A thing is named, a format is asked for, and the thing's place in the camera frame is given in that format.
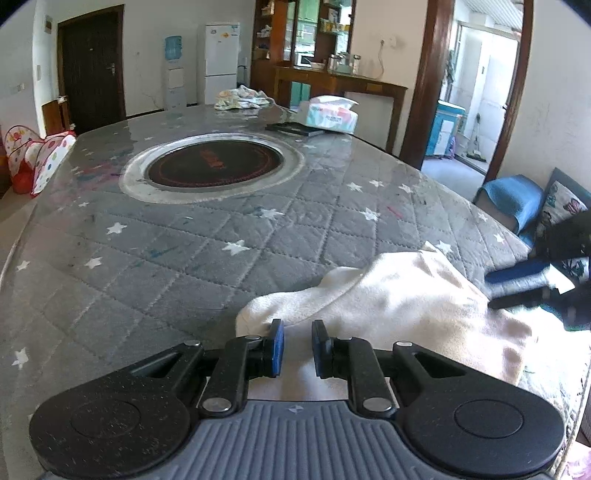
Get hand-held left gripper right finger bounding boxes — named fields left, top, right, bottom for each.
left=311, top=319, right=468, bottom=416

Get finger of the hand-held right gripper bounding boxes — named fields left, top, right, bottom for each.
left=488, top=287, right=571, bottom=310
left=484, top=258, right=555, bottom=297

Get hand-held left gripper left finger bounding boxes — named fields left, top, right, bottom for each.
left=126, top=318, right=286, bottom=416

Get floral cushion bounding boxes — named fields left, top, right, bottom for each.
left=535, top=179, right=591, bottom=282

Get mop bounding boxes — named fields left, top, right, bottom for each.
left=466, top=113, right=488, bottom=162

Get light blue cabinet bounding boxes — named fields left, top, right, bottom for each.
left=424, top=100, right=467, bottom=158

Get round built-in induction cooker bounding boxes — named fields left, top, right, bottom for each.
left=119, top=133, right=306, bottom=204

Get wooden doorway pillar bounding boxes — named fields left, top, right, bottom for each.
left=399, top=0, right=456, bottom=171

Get flat black book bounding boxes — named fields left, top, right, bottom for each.
left=265, top=121, right=326, bottom=138

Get soft tissue pack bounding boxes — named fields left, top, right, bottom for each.
left=298, top=94, right=360, bottom=135

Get crumpled patterned cloth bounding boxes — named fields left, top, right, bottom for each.
left=213, top=85, right=277, bottom=112

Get teal storage boxes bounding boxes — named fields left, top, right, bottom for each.
left=289, top=82, right=311, bottom=108

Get wooden sideboard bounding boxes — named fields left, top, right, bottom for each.
left=273, top=64, right=410, bottom=156

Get white water dispenser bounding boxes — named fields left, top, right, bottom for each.
left=165, top=62, right=187, bottom=111

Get white refrigerator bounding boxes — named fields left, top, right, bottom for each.
left=197, top=21, right=242, bottom=106

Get polka dot play tent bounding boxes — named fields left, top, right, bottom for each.
left=2, top=125, right=77, bottom=197

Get red ball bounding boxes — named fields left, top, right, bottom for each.
left=10, top=170, right=36, bottom=195

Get small wooden cabinet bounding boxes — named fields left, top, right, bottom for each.
left=41, top=95, right=73, bottom=138

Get dark wooden door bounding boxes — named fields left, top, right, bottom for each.
left=56, top=4, right=128, bottom=136

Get wooden doorway frame post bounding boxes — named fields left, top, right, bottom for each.
left=482, top=0, right=534, bottom=184

